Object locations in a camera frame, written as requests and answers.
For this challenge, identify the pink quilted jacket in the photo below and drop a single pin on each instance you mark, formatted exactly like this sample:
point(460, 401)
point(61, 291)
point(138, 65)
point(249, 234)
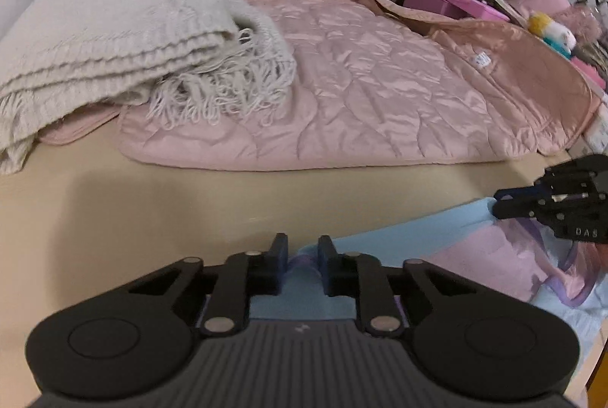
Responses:
point(370, 80)

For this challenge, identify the cream knitted fringed blanket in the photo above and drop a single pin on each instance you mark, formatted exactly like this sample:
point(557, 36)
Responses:
point(118, 14)

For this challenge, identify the yellow and white plush toy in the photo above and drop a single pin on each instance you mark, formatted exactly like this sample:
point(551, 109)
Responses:
point(553, 33)

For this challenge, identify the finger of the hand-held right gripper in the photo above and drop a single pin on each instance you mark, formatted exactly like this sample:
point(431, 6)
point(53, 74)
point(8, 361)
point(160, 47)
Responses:
point(515, 204)

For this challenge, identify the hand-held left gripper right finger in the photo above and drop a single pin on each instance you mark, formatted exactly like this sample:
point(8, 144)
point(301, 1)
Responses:
point(323, 253)

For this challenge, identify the blue and pink garment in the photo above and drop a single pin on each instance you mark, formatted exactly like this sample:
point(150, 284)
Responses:
point(418, 237)

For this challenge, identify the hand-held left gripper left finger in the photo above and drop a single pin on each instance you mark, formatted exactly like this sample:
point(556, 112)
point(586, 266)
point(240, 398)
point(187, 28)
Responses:
point(284, 253)

